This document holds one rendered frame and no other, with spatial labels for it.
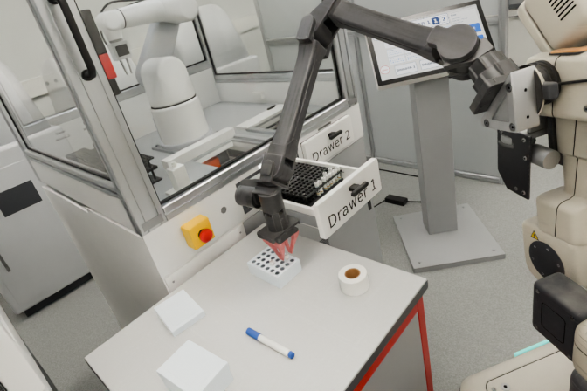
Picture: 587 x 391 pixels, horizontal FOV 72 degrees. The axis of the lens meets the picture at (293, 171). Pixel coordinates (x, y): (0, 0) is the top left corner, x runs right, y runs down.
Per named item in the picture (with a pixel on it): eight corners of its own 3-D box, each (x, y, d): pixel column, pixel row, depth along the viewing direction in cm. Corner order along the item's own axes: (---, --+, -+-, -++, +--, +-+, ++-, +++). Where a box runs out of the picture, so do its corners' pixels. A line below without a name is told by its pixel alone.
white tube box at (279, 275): (302, 270, 108) (299, 258, 107) (280, 289, 103) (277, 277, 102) (272, 256, 117) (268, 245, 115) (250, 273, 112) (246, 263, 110)
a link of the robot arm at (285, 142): (318, 13, 100) (337, 36, 109) (299, 14, 103) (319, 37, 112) (270, 178, 95) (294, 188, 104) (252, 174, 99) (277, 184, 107)
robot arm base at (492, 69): (489, 85, 72) (547, 68, 73) (466, 55, 75) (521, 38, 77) (471, 116, 79) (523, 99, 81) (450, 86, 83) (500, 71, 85)
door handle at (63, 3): (103, 78, 89) (64, -14, 81) (92, 82, 87) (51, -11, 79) (95, 78, 92) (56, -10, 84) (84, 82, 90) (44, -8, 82)
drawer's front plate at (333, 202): (382, 188, 125) (376, 157, 121) (325, 240, 108) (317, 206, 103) (376, 188, 127) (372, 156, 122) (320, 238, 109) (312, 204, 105)
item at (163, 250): (363, 134, 174) (358, 102, 168) (162, 278, 112) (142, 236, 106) (229, 121, 238) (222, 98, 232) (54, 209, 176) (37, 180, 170)
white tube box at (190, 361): (234, 379, 82) (227, 361, 80) (203, 415, 76) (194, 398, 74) (196, 355, 90) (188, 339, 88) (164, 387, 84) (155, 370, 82)
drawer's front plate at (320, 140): (354, 139, 166) (350, 114, 162) (310, 171, 149) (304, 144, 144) (351, 139, 167) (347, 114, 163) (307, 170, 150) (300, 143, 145)
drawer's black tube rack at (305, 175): (345, 187, 128) (341, 169, 125) (310, 216, 117) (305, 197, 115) (294, 176, 143) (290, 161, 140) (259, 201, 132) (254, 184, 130)
